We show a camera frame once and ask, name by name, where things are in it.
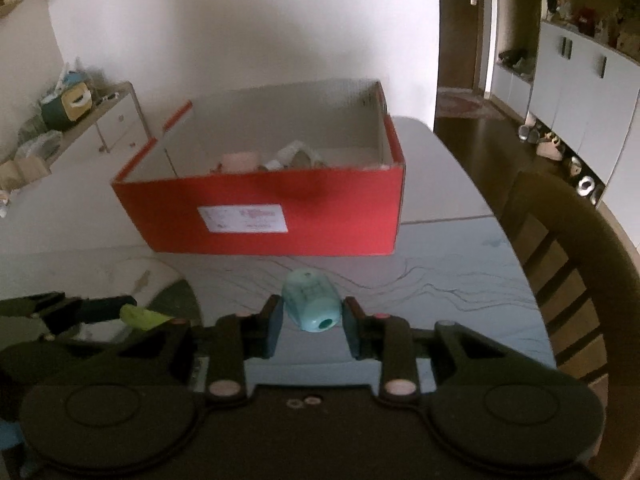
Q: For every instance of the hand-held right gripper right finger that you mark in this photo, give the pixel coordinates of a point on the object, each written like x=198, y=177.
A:
x=350, y=330

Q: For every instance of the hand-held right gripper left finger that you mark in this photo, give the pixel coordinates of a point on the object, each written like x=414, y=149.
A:
x=274, y=327

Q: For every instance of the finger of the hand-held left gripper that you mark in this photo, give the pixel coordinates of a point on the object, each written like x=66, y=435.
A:
x=85, y=310

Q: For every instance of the teal pencil sharpener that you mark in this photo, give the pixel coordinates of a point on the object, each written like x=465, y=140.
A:
x=310, y=300

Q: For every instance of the lime green strip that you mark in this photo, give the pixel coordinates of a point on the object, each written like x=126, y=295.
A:
x=142, y=317

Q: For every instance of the red cardboard box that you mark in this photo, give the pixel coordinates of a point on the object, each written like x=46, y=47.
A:
x=325, y=210

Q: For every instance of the pink mushroom toy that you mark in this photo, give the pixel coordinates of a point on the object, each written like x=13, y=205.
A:
x=240, y=161

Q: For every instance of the white roll object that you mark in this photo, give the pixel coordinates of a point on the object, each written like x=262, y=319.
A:
x=292, y=155

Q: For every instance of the white drawer cabinet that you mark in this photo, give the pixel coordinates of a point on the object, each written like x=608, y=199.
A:
x=115, y=125

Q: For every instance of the teal and yellow tissue box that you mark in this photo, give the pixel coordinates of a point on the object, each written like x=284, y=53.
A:
x=67, y=107

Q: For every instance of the wooden chair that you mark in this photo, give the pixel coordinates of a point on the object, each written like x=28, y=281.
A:
x=575, y=270

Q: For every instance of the patterned door rug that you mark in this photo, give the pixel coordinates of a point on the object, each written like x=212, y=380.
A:
x=457, y=102

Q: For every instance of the row of shoes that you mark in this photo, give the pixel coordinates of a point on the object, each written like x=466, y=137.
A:
x=560, y=150

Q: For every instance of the brown door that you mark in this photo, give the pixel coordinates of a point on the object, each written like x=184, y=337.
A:
x=460, y=35

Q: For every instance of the shelf figurines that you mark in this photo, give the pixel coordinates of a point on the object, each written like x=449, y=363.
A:
x=590, y=17

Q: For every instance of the white wall cabinet unit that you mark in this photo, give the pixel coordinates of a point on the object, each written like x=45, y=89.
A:
x=575, y=85

